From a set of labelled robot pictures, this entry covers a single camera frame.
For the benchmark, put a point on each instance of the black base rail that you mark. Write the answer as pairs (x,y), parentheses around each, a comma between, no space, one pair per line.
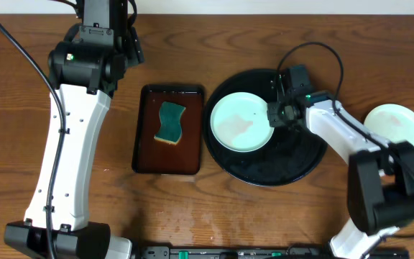
(292,252)

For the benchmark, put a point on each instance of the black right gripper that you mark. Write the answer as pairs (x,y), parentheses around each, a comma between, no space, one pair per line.
(273,119)

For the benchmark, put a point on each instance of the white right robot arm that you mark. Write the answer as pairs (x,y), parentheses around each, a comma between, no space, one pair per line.
(380,192)

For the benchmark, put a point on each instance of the light green plate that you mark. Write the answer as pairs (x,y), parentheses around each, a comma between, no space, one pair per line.
(393,121)
(239,122)

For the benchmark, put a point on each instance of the round black tray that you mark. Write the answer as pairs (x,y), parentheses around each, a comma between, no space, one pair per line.
(287,157)

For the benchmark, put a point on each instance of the green yellow sponge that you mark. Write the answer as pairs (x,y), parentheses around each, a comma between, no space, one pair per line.
(170,130)

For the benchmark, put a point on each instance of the light green plate front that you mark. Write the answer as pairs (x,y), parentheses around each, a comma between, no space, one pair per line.
(239,122)

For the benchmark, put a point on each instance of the rectangular black water tray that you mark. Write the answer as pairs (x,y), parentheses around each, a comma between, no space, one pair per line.
(152,154)

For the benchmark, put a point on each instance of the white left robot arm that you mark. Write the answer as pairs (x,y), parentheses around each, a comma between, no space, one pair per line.
(84,71)

